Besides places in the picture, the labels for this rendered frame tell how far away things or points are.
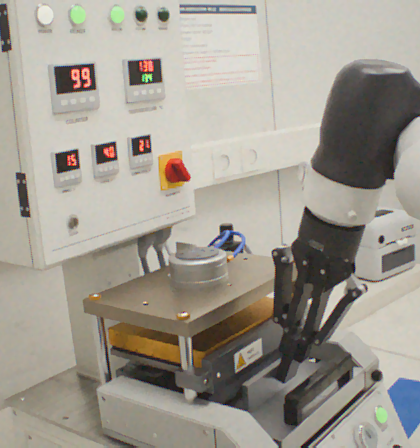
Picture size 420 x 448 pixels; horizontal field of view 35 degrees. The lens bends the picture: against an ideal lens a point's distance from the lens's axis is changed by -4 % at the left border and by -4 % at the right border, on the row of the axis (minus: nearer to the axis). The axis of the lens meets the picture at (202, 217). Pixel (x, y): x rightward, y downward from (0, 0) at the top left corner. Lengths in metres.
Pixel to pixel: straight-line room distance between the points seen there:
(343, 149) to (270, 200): 1.19
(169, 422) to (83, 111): 0.43
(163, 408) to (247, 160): 1.02
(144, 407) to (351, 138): 0.41
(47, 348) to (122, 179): 0.61
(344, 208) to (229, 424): 0.27
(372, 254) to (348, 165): 1.14
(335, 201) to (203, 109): 1.00
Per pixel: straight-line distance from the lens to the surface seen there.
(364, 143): 0.73
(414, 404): 1.36
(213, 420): 0.81
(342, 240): 0.78
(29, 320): 1.48
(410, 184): 0.67
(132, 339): 0.92
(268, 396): 0.91
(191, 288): 0.91
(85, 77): 0.95
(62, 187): 0.93
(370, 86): 0.72
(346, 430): 0.95
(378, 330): 1.70
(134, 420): 0.89
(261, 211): 1.89
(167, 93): 1.08
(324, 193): 0.76
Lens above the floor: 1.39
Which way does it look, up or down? 12 degrees down
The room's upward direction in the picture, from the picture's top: 5 degrees counter-clockwise
